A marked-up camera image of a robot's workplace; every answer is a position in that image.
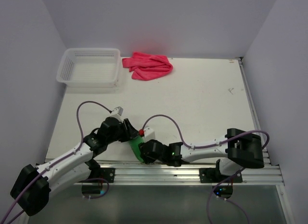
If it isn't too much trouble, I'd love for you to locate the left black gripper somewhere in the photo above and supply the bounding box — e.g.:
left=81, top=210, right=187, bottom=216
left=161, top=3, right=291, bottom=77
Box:
left=106, top=118, right=140, bottom=144

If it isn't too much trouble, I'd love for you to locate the green towel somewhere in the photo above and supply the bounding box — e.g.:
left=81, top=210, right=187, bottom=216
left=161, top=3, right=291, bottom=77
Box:
left=128, top=135, right=145, bottom=163

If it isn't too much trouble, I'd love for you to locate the pink towel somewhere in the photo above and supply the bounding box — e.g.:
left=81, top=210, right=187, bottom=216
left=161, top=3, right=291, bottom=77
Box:
left=122, top=52, right=173, bottom=81

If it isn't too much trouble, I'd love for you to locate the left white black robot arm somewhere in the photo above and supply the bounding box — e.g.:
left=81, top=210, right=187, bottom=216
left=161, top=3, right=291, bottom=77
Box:
left=10, top=117, right=139, bottom=216

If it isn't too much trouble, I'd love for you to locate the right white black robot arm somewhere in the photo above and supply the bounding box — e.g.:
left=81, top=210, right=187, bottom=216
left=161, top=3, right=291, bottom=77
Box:
left=139, top=128, right=264, bottom=182

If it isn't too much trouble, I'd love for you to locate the white plastic basket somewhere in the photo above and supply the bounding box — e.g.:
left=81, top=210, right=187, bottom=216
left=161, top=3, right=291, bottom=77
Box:
left=56, top=48, right=121, bottom=88

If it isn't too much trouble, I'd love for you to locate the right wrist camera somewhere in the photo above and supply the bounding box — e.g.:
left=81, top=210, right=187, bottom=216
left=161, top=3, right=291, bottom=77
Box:
left=139, top=127, right=155, bottom=140

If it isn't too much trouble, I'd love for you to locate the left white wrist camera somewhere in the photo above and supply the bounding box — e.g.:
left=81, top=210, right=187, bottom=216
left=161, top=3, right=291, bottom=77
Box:
left=110, top=106, right=123, bottom=122

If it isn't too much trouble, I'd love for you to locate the aluminium mounting rail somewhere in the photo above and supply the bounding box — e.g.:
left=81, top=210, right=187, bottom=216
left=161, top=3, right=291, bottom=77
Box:
left=99, top=161, right=284, bottom=185

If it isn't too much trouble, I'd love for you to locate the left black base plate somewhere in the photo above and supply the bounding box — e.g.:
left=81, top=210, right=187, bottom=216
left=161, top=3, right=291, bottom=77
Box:
left=72, top=168, right=115, bottom=183

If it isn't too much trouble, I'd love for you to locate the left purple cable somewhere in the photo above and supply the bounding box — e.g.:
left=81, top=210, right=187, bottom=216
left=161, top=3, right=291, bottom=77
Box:
left=0, top=101, right=114, bottom=224

